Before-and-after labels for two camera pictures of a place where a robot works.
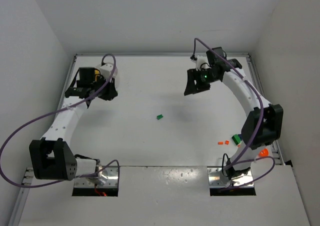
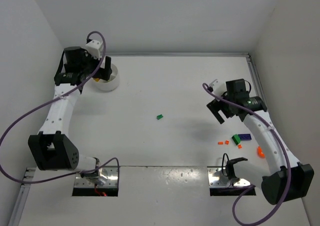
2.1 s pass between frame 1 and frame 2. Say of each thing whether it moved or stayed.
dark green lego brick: stayed
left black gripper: moved
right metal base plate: stayed
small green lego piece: stayed
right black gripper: moved
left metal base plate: stayed
